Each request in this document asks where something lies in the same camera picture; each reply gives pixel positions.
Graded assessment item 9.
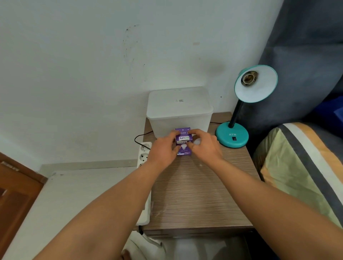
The person's right hand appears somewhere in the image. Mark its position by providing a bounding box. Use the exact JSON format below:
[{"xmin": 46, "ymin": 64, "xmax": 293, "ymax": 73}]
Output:
[{"xmin": 187, "ymin": 129, "xmax": 224, "ymax": 169}]

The person's left hand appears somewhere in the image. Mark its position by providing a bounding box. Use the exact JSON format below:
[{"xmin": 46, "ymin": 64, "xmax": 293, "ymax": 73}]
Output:
[{"xmin": 146, "ymin": 130, "xmax": 180, "ymax": 172}]

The purple light bulb box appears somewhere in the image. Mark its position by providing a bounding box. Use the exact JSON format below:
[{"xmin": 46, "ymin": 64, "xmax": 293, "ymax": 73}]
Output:
[{"xmin": 174, "ymin": 127, "xmax": 193, "ymax": 156}]

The teal desk lamp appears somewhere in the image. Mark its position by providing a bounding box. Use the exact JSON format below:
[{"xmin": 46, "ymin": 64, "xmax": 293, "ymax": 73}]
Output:
[{"xmin": 215, "ymin": 65, "xmax": 278, "ymax": 149}]

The white plastic storage box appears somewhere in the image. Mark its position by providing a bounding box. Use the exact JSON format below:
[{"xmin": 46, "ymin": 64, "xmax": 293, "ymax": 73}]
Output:
[
  {"xmin": 146, "ymin": 86, "xmax": 214, "ymax": 120},
  {"xmin": 149, "ymin": 114, "xmax": 211, "ymax": 140}
]

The black lamp power cable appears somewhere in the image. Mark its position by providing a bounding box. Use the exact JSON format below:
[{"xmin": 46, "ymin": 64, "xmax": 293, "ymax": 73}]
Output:
[{"xmin": 134, "ymin": 122, "xmax": 223, "ymax": 150}]

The person's left forearm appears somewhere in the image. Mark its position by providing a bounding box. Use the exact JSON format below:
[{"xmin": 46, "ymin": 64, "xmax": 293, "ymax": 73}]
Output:
[{"xmin": 33, "ymin": 160, "xmax": 168, "ymax": 260}]

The person's right forearm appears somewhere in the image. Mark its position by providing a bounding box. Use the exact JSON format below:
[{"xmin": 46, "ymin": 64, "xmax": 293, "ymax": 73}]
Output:
[{"xmin": 212, "ymin": 158, "xmax": 343, "ymax": 260}]

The white power strip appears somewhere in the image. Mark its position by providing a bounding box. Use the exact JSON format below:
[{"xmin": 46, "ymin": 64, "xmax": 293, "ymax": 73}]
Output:
[{"xmin": 136, "ymin": 142, "xmax": 153, "ymax": 226}]

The brown wooden nightstand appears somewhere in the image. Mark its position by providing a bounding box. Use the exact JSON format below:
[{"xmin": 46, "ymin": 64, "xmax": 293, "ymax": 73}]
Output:
[{"xmin": 139, "ymin": 112, "xmax": 262, "ymax": 239}]

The blue cartoon cushion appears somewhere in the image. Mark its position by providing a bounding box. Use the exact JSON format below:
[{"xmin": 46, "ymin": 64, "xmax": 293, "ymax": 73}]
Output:
[{"xmin": 312, "ymin": 95, "xmax": 343, "ymax": 132}]

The grey padded headboard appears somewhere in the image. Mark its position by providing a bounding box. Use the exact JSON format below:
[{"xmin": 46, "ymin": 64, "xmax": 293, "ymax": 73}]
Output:
[{"xmin": 237, "ymin": 0, "xmax": 343, "ymax": 150}]

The brown wooden door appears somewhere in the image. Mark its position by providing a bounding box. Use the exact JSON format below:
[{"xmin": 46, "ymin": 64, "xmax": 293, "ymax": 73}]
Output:
[{"xmin": 0, "ymin": 152, "xmax": 45, "ymax": 256}]

